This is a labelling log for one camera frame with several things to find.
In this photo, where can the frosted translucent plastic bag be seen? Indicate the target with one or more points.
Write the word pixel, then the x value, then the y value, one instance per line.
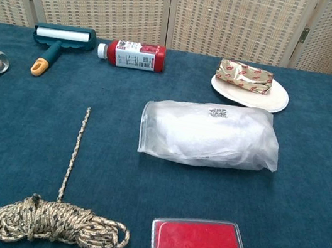
pixel 243 156

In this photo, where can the gold red wrapped snack packet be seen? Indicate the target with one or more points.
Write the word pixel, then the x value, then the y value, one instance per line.
pixel 244 75

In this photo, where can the green lint roller orange tip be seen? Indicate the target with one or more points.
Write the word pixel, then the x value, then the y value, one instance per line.
pixel 62 40

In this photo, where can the red juice bottle white cap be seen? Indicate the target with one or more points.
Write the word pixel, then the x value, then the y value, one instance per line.
pixel 133 55

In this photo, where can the white round plate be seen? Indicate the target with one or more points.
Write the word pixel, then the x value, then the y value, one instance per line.
pixel 250 96

